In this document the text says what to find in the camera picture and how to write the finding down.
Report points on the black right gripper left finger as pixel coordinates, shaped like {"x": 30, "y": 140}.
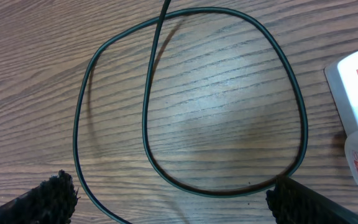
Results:
{"x": 52, "y": 202}

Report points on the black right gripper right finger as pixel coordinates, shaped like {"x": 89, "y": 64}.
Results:
{"x": 293, "y": 203}

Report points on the white power strip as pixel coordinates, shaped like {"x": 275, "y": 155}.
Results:
{"x": 342, "y": 77}

